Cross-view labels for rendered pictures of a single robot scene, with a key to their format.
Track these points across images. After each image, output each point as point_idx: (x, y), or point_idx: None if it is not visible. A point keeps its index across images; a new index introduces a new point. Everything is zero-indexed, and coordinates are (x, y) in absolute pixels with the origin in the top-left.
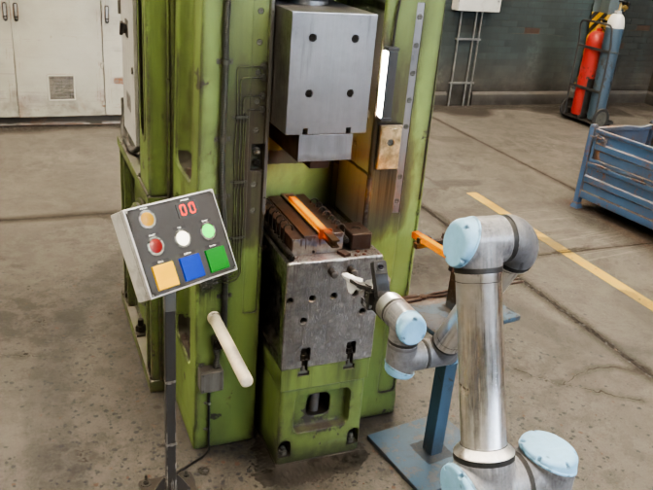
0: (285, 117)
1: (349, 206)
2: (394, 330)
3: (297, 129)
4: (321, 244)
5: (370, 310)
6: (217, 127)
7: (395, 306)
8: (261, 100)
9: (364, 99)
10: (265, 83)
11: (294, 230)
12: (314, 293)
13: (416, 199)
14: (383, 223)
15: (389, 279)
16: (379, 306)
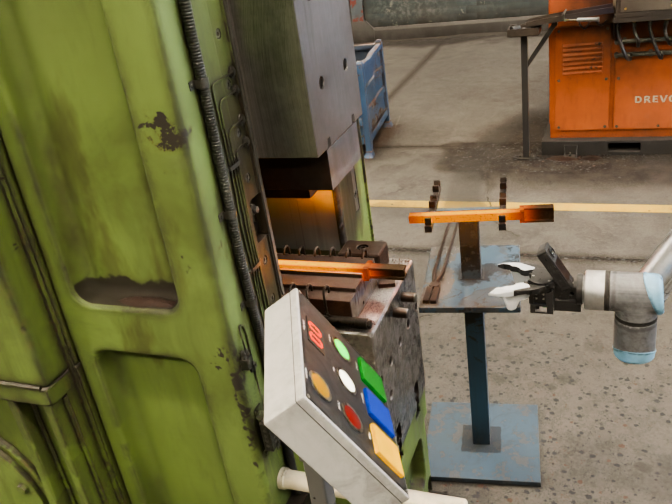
0: (309, 131)
1: (296, 234)
2: (644, 307)
3: (324, 142)
4: (365, 288)
5: (417, 333)
6: (217, 198)
7: (623, 281)
8: (241, 127)
9: (354, 67)
10: (238, 97)
11: (325, 291)
12: (391, 351)
13: (363, 183)
14: (354, 229)
15: (537, 265)
16: (594, 295)
